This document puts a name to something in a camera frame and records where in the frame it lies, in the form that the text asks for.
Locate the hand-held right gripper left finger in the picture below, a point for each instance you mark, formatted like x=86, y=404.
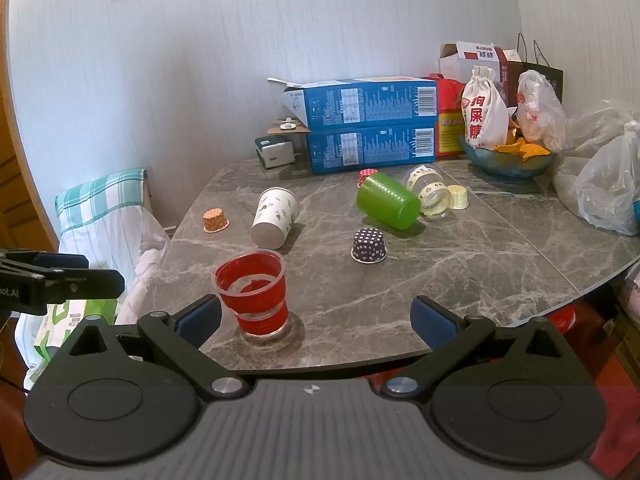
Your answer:
x=199, y=324

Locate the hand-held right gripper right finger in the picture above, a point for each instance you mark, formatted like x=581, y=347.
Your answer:
x=434, y=322

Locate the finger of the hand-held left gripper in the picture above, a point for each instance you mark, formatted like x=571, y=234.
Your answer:
x=62, y=261
x=92, y=285

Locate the red clear plastic cup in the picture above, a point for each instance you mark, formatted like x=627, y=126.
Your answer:
x=252, y=296

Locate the green plastic cup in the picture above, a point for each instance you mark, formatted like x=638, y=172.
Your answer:
x=387, y=201

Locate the white leaf print paper cup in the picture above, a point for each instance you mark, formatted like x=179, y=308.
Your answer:
x=275, y=217

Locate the clear cup with printed band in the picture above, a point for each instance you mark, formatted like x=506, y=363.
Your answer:
x=430, y=187

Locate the white cloth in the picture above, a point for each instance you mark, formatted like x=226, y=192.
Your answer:
x=120, y=255

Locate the green white carton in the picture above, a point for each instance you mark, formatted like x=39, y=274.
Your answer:
x=60, y=322

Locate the green plaid pillow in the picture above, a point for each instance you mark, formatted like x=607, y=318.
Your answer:
x=97, y=195

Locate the dark purple dotted cupcake liner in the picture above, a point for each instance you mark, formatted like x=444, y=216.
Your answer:
x=370, y=245

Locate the orange dotted cupcake liner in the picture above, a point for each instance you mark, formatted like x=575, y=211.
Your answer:
x=216, y=221

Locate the pale yellow cupcake liner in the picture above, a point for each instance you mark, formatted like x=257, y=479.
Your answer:
x=458, y=197

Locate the red dotted cupcake liner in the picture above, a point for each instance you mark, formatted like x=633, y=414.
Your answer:
x=366, y=175

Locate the blue glass bowl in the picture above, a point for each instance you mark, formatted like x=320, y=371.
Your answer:
x=500, y=165

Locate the blue cardboard box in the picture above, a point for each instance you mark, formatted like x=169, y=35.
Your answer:
x=360, y=102
x=365, y=149

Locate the small grey white box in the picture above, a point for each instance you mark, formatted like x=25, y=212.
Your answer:
x=274, y=152

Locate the orange snack packets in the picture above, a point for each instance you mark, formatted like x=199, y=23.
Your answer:
x=525, y=149

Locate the red yellow canister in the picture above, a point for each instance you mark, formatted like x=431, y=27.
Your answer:
x=447, y=125

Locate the clear plastic bag red print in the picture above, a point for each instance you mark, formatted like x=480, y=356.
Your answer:
x=540, y=110

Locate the white red cardboard box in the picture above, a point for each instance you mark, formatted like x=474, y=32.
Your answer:
x=470, y=57

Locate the dark paper shopping bag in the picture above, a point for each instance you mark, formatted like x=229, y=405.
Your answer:
x=550, y=77

